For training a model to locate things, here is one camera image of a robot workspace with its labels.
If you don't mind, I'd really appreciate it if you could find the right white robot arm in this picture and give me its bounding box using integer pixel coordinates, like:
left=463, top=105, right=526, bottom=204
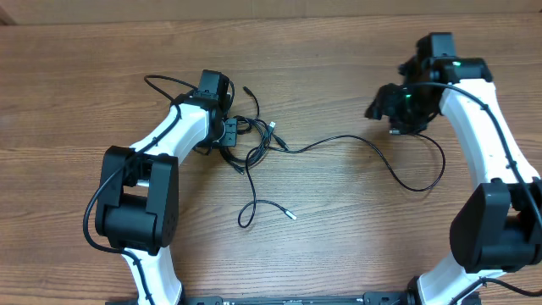
left=365, top=55, right=541, bottom=304

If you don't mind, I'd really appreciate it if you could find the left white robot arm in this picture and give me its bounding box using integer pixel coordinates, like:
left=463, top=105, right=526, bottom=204
left=83, top=69, right=235, bottom=304

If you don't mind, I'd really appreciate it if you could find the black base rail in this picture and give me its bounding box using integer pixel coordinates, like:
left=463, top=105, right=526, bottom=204
left=105, top=291, right=482, bottom=305

